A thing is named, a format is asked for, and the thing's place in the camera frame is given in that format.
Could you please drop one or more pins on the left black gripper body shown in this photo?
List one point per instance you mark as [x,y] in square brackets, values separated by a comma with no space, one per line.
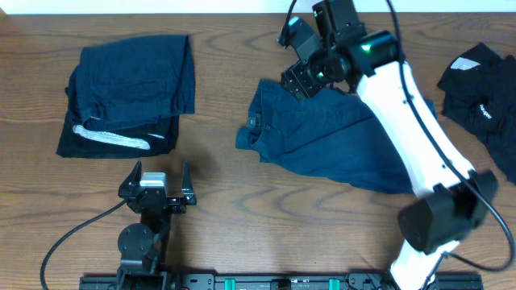
[173,202]

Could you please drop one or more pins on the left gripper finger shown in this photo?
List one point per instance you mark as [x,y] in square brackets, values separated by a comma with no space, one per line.
[133,178]
[186,184]

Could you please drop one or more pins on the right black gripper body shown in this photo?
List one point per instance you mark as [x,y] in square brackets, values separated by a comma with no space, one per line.
[298,80]

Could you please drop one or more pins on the blue denim shorts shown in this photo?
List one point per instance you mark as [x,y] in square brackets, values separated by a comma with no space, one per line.
[332,135]

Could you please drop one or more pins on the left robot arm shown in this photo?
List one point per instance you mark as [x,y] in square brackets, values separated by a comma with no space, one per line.
[143,245]

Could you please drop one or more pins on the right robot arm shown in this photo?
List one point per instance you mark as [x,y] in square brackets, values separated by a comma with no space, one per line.
[453,199]

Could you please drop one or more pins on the folded black shorts white stripe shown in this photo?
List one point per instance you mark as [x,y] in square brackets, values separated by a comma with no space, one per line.
[142,141]

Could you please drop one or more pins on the folded navy shorts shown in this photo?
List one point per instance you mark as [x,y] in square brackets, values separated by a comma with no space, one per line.
[132,82]

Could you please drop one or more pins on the black garment with logo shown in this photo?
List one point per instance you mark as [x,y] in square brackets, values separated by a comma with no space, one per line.
[479,88]

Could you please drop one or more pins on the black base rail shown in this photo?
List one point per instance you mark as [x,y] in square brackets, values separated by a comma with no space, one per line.
[354,280]

